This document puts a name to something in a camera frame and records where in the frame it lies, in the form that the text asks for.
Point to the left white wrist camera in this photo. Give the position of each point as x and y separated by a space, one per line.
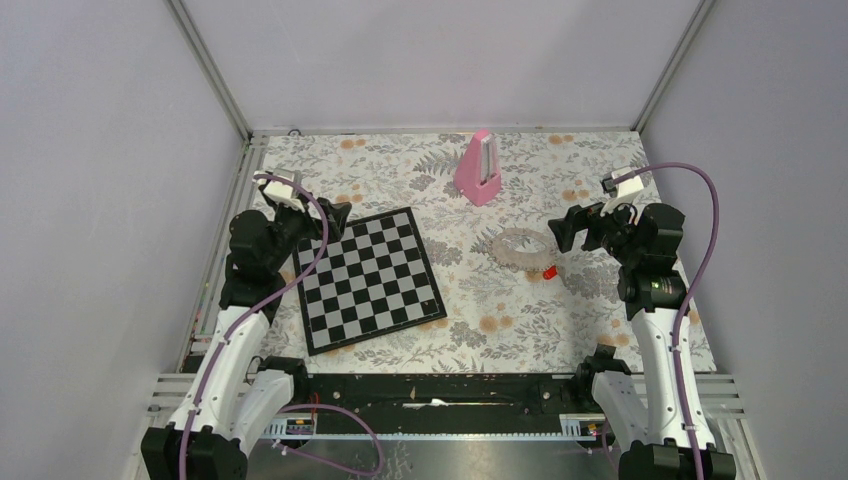
278 194

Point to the pink metronome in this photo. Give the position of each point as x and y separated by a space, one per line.
478 175

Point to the floral table mat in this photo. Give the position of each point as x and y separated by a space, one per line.
498 319

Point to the red key tag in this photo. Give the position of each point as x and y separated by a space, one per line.
550 273

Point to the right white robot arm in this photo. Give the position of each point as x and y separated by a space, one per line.
667 436

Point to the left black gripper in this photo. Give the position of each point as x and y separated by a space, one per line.
336 213

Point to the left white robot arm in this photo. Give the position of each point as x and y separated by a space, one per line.
214 429

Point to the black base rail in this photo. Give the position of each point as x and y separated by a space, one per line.
510 405

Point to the black white chessboard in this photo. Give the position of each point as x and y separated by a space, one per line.
377 279

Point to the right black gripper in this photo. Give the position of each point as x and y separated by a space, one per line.
565 229

